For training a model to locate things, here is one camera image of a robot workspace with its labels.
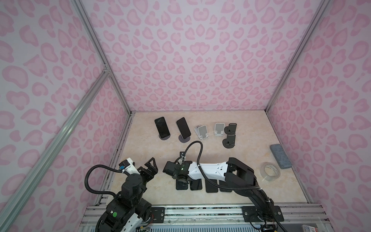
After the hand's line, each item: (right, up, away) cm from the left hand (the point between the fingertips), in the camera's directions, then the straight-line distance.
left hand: (150, 161), depth 72 cm
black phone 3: (+14, -17, +11) cm, 25 cm away
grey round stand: (+2, +9, +30) cm, 31 cm away
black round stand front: (+46, +6, +26) cm, 53 cm away
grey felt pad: (+76, -2, +19) cm, 79 cm away
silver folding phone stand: (+40, +15, +32) cm, 54 cm away
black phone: (+1, +16, +25) cm, 30 cm away
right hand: (+13, -11, +18) cm, 25 cm away
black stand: (+49, +15, +33) cm, 61 cm away
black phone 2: (+15, +16, +24) cm, 33 cm away
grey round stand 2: (+13, +8, +32) cm, 35 cm away
